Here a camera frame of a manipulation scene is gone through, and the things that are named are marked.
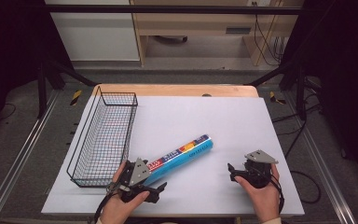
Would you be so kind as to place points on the long blue wrap box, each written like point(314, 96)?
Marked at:
point(180, 155)

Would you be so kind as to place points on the person's right hand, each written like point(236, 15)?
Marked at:
point(261, 200)

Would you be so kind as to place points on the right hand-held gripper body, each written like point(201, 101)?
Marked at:
point(258, 168)

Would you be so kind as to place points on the person's left hand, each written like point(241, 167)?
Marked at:
point(119, 207)

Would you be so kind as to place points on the metal floor rail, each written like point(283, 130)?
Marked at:
point(15, 158)
point(318, 158)

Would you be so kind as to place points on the wooden table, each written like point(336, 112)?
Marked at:
point(174, 90)

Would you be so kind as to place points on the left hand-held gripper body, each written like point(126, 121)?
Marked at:
point(138, 172)

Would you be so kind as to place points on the white table mat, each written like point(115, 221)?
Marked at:
point(214, 124)

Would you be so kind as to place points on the light wooden desk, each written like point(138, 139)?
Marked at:
point(195, 23)

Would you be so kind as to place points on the yellow black striped tape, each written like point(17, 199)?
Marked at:
point(275, 98)
point(76, 97)

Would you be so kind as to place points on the white cabinet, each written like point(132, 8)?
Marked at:
point(96, 34)

